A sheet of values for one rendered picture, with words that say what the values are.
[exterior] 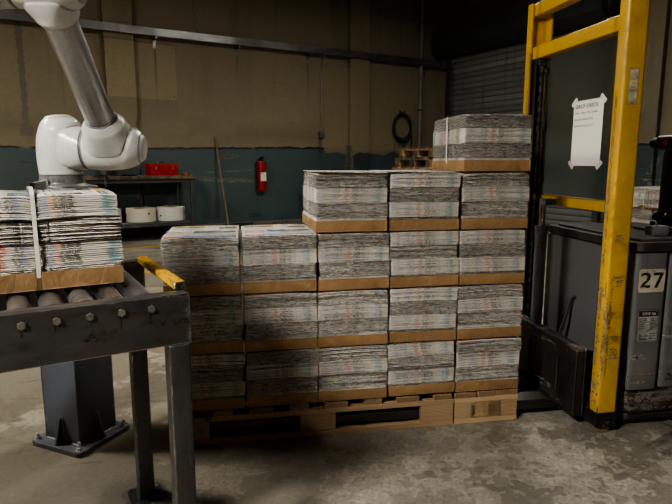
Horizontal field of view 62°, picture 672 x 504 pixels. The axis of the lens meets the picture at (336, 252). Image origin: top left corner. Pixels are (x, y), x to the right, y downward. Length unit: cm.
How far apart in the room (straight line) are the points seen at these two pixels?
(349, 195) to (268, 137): 732
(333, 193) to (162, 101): 693
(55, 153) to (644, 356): 244
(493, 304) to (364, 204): 69
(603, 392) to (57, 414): 217
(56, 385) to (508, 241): 188
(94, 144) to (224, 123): 706
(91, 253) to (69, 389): 101
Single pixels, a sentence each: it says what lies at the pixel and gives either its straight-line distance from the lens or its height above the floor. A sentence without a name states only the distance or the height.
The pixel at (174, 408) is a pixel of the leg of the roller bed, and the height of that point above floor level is 52.
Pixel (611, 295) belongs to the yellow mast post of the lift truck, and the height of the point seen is 59.
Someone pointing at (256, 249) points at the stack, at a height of 78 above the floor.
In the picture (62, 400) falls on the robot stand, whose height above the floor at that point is 20.
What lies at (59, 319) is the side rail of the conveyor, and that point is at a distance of 132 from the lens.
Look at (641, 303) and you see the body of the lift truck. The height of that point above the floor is 54.
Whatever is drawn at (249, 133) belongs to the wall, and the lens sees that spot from 932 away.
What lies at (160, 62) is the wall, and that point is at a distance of 900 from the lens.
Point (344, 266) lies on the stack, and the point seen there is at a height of 70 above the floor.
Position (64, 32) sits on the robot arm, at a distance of 197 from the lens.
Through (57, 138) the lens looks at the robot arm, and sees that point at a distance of 228.
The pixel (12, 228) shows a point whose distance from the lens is 147.
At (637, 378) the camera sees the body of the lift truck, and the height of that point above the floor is 22.
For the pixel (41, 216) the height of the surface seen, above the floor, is 98.
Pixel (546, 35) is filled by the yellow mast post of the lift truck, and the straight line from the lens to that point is 307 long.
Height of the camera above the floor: 111
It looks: 9 degrees down
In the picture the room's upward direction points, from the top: straight up
